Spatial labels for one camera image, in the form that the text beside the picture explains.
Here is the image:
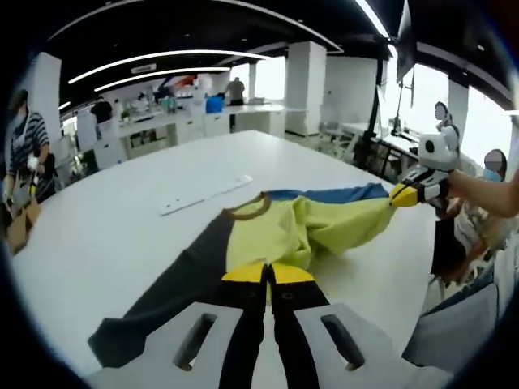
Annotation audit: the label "short curved ceiling light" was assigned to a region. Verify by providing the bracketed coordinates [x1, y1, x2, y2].
[93, 66, 233, 94]

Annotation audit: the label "white counter cabinets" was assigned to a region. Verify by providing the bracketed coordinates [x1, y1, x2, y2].
[75, 102, 287, 172]

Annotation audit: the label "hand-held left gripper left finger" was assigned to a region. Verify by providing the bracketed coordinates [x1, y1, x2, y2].
[139, 262, 272, 389]

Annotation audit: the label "brown cardboard box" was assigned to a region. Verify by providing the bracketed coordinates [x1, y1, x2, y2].
[5, 198, 44, 255]

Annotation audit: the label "black studio softbox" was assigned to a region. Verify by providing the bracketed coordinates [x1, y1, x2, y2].
[395, 0, 419, 84]

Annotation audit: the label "grey mesh office chair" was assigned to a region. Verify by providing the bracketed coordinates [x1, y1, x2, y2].
[401, 262, 504, 370]

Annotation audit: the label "straight ceiling light strip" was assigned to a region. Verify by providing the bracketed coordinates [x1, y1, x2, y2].
[355, 0, 395, 46]

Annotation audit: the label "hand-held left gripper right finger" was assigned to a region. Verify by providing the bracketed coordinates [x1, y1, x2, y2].
[267, 262, 406, 389]

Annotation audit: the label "small white desk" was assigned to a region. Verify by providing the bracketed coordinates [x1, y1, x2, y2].
[340, 121, 422, 179]

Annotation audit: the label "long curved ceiling light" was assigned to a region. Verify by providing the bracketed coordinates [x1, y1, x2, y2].
[67, 49, 269, 86]

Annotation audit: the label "yellow grey blue garment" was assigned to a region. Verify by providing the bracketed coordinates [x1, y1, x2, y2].
[87, 182, 401, 368]

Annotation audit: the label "blue plastic container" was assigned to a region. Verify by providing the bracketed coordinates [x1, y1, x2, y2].
[204, 96, 227, 115]

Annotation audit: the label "black light stand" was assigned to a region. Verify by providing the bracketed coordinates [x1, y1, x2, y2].
[362, 59, 387, 141]

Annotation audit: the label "white flat strip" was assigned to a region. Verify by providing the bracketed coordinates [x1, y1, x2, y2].
[158, 173, 254, 217]

